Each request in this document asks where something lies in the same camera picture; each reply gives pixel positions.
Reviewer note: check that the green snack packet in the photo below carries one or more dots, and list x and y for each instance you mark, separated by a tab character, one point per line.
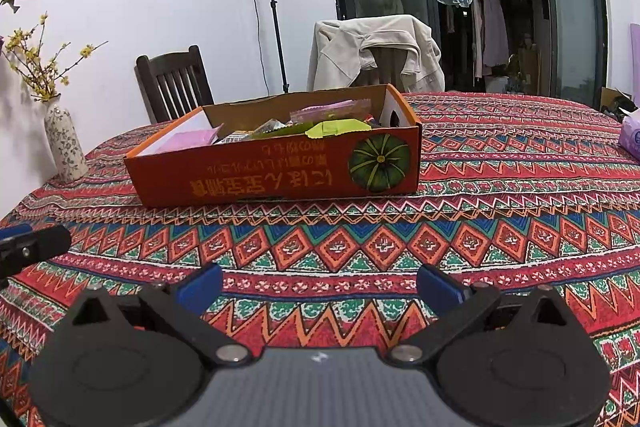
335	128

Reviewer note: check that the black light stand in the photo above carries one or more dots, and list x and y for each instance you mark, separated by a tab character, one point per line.
273	7

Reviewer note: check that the brown wooden chair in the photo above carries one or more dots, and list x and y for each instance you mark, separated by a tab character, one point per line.
387	67

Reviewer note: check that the pink snack packet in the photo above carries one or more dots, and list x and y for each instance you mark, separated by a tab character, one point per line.
330	111
192	139

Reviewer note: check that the brown cardboard floor box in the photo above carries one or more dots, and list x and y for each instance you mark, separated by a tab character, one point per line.
609	99

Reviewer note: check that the orange cardboard box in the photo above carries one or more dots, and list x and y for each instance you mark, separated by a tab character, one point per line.
280	172

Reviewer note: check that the purple tissue pack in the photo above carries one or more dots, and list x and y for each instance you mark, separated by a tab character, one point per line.
631	134

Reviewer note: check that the white snack packet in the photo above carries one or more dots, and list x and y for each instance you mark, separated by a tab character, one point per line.
270	128

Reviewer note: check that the beige jacket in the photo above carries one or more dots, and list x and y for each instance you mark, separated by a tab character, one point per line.
340	52

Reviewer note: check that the floral ceramic vase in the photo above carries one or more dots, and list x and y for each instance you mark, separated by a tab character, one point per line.
65	142

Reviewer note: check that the dark wooden chair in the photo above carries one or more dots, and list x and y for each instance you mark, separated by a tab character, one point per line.
170	62

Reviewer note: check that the yellow blossom branches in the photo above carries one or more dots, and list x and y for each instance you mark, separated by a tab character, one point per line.
47	92

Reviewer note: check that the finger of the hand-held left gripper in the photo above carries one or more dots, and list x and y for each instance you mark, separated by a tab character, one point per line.
15	232
35	249

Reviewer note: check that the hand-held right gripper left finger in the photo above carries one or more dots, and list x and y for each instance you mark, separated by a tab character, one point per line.
200	289

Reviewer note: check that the lilac hanging garment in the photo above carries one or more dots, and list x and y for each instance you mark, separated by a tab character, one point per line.
492	32

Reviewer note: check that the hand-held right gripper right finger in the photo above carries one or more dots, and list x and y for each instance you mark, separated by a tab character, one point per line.
437	289

